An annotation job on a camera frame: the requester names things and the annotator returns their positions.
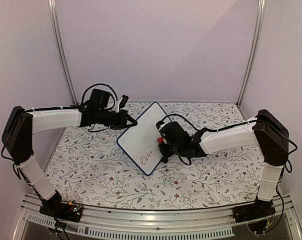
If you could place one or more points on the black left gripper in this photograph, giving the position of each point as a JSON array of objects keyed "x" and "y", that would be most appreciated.
[{"x": 124, "y": 116}]

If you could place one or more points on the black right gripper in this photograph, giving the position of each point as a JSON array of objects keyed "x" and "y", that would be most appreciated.
[{"x": 165, "y": 154}]

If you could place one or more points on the red whiteboard eraser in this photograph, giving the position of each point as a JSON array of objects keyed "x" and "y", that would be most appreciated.
[{"x": 161, "y": 141}]

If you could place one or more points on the small whiteboard blue frame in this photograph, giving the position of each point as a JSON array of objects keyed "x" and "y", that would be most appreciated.
[{"x": 140, "y": 142}]

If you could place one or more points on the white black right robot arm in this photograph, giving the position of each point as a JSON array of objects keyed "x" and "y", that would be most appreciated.
[{"x": 264, "y": 132}]

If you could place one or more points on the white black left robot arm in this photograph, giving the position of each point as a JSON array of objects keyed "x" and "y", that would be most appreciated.
[{"x": 24, "y": 126}]

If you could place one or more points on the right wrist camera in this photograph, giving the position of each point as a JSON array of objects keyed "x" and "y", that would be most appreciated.
[{"x": 172, "y": 132}]

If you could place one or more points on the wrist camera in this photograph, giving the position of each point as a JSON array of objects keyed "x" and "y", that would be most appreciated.
[
  {"x": 172, "y": 132},
  {"x": 120, "y": 103}
]

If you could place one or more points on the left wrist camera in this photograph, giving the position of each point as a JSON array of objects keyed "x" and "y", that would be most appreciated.
[{"x": 120, "y": 103}]

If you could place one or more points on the front aluminium rail frame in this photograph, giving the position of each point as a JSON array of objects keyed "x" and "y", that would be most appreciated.
[{"x": 102, "y": 223}]

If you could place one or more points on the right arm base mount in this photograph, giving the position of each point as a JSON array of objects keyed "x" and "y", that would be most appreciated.
[{"x": 257, "y": 209}]

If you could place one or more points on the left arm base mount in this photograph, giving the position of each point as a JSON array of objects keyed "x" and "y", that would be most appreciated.
[{"x": 64, "y": 210}]

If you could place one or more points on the left rear aluminium post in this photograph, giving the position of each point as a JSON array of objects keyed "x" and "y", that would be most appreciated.
[{"x": 52, "y": 7}]

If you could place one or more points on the aluminium post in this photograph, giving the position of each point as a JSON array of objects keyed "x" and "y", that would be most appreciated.
[
  {"x": 52, "y": 7},
  {"x": 253, "y": 51}
]

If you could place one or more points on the right rear aluminium post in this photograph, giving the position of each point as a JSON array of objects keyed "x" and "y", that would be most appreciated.
[{"x": 253, "y": 51}]

